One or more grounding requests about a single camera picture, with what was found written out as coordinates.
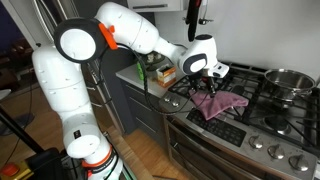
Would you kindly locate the white upper cabinet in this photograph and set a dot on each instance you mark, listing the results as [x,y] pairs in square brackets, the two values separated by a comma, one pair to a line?
[153,4]

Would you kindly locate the orange carton box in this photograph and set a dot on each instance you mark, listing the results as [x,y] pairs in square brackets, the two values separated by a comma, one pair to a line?
[166,76]

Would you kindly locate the pink cloth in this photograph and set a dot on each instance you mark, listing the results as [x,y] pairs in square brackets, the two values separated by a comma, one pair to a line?
[216,103]

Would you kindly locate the black tripod leg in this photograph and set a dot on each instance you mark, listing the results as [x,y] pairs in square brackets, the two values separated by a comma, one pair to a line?
[20,131]

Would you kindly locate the stainless steel refrigerator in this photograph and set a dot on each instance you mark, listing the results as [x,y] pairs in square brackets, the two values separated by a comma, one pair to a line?
[43,16]

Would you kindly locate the metal wall hook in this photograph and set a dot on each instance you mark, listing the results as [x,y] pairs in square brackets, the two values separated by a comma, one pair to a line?
[204,21]

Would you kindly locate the dark grey lower cabinet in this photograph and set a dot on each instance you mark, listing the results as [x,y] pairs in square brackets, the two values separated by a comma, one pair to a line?
[140,106]

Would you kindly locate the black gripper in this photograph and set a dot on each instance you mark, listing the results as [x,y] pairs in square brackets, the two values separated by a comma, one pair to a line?
[201,79]

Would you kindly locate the black oven mitt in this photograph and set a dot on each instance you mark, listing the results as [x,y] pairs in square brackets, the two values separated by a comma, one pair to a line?
[192,20]

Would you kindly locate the steel cooking pot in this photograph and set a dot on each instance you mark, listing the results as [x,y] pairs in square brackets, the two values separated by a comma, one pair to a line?
[286,90]

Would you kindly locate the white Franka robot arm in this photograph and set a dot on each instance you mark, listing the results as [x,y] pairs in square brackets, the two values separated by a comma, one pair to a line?
[63,86]

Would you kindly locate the red emergency stop button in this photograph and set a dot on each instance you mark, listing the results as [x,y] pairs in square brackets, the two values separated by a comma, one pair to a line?
[9,169]

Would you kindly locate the black robot base box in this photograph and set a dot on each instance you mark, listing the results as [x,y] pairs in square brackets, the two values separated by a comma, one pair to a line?
[43,165]

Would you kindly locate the silver stove knob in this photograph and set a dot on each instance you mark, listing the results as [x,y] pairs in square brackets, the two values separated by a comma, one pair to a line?
[299,163]
[256,142]
[167,98]
[175,102]
[276,152]

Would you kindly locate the stainless steel gas stove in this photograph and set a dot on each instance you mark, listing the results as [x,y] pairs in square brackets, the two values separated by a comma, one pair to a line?
[213,146]

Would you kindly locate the green plastic bottle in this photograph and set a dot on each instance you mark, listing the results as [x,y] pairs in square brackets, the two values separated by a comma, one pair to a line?
[140,71]

